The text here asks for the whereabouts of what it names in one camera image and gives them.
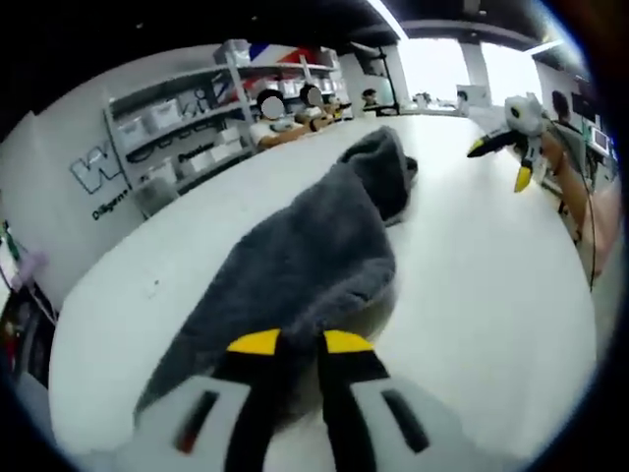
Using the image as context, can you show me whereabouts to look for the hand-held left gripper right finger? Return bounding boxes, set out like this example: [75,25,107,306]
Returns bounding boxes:
[316,328,497,472]

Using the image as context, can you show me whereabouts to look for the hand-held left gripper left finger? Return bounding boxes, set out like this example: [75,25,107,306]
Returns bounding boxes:
[105,327,284,472]

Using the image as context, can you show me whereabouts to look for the dark grey towel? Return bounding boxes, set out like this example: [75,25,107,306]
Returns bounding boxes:
[135,125,419,419]

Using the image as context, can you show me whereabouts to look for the person's right hand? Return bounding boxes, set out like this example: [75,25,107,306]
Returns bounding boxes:
[540,135,574,207]

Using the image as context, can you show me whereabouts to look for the grey chair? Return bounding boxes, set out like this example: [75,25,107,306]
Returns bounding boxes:
[132,179,178,217]

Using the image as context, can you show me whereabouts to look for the lavender roll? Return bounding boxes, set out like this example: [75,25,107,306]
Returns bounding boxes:
[12,250,50,291]

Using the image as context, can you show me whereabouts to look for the grey metal shelving unit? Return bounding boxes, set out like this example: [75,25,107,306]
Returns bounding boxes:
[102,38,345,193]

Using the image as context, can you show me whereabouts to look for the group of white storage boxes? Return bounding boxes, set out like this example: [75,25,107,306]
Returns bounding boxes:
[115,41,345,173]

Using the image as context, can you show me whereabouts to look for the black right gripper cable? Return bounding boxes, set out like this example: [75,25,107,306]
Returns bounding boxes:
[540,112,599,291]

